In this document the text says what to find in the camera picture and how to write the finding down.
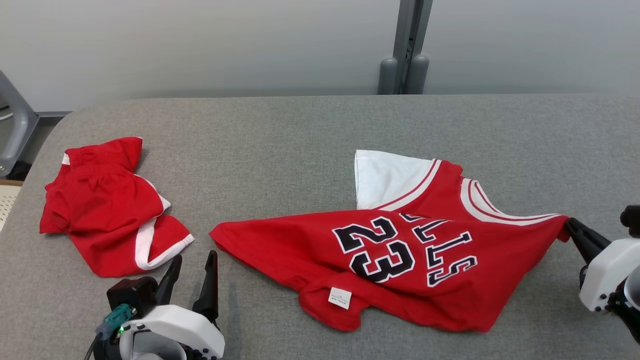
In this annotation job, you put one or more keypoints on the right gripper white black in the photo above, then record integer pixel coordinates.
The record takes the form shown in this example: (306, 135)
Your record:
(607, 270)

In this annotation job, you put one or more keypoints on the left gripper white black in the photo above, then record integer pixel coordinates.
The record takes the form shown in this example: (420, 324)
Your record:
(170, 322)

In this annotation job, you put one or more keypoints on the red shorts white stripe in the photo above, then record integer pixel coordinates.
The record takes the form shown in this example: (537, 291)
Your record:
(105, 210)

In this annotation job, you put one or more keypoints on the red basketball jersey white sleeves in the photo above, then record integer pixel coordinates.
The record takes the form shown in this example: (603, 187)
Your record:
(310, 250)

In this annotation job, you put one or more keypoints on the beige perforated panel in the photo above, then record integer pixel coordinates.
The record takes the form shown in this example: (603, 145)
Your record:
(7, 205)

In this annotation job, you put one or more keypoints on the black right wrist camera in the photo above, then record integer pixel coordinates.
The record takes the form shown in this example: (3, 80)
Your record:
(632, 220)

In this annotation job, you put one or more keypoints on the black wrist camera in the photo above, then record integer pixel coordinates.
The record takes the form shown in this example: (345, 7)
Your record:
(632, 220)
(131, 295)

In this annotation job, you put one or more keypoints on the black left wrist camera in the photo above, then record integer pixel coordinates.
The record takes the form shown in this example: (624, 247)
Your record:
(131, 295)

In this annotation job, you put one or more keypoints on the grey metal frame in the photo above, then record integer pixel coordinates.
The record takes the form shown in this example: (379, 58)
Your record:
(20, 125)

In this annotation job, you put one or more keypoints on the grey metal post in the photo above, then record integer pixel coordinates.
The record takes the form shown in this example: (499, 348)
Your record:
(407, 60)

